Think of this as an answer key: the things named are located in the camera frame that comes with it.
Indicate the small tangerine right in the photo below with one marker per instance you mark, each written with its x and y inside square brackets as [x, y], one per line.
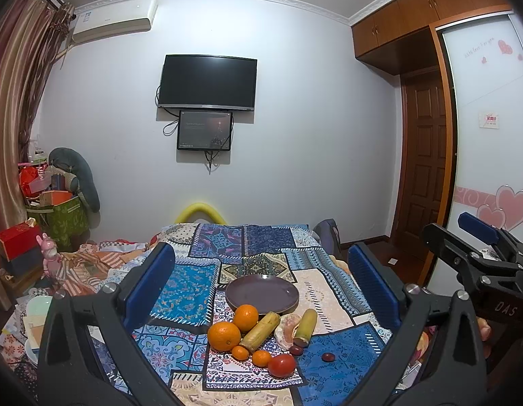
[261, 358]

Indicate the striped brown curtain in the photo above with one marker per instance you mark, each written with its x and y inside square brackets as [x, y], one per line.
[31, 33]

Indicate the dark red jujube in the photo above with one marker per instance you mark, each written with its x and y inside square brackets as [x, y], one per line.
[296, 350]
[328, 357]

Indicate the person's hand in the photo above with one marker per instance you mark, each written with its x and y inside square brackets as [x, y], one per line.
[484, 328]

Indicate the small wall monitor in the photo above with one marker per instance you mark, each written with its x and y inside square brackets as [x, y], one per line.
[204, 130]

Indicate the white air conditioner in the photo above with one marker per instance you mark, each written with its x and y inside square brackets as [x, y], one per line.
[132, 16]

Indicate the green storage box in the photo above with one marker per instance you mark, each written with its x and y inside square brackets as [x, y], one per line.
[66, 223]

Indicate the wooden overhead cabinet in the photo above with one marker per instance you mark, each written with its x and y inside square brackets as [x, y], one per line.
[397, 39]

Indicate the white heart-decorated wardrobe door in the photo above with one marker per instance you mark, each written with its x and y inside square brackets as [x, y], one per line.
[484, 59]

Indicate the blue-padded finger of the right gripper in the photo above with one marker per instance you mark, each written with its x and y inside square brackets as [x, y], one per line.
[479, 229]

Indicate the pink rabbit toy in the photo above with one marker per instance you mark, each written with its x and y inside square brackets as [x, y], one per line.
[52, 259]

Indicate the small tangerine left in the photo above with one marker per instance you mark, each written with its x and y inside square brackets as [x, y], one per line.
[240, 353]

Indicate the small tangerine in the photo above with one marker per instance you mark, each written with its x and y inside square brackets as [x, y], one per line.
[261, 358]
[240, 353]

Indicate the dark red jujube right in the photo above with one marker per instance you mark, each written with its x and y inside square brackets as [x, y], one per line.
[328, 357]

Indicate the grey plush pillow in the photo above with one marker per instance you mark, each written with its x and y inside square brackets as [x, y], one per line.
[79, 179]

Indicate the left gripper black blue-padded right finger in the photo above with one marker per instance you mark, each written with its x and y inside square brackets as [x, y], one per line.
[454, 372]

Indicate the dark purple plate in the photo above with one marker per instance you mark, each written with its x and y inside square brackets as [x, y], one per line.
[266, 293]

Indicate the black wall television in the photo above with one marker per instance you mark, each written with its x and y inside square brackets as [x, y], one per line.
[207, 81]

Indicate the red tomato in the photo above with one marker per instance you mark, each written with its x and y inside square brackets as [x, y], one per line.
[281, 366]

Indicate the pale peeled fruit piece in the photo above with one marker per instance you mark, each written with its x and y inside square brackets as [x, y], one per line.
[283, 333]

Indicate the red gift box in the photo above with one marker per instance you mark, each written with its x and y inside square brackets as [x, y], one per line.
[18, 239]

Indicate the patchwork patterned tablecloth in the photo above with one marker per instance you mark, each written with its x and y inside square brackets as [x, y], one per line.
[207, 258]

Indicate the dark red jujube left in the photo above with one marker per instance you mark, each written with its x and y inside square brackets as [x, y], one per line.
[296, 350]

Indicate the brown wooden door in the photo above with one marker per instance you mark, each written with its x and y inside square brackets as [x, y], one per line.
[424, 156]

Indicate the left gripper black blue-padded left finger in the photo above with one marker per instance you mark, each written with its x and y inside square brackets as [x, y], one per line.
[69, 371]

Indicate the large orange front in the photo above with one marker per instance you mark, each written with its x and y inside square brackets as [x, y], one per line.
[223, 336]

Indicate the yellow foam tube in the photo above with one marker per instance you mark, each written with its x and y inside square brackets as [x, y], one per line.
[200, 209]

